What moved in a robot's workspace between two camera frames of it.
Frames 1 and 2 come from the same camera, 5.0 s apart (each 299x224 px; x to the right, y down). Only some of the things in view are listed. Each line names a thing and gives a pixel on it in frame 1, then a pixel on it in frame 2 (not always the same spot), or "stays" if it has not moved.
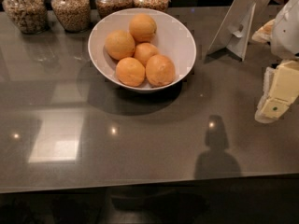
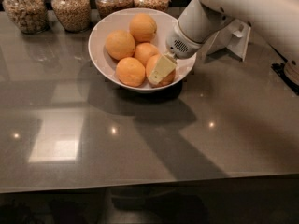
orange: [143, 27] stays
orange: [120, 45] stays
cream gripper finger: [284, 89] to [163, 67]
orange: [160, 70] stays
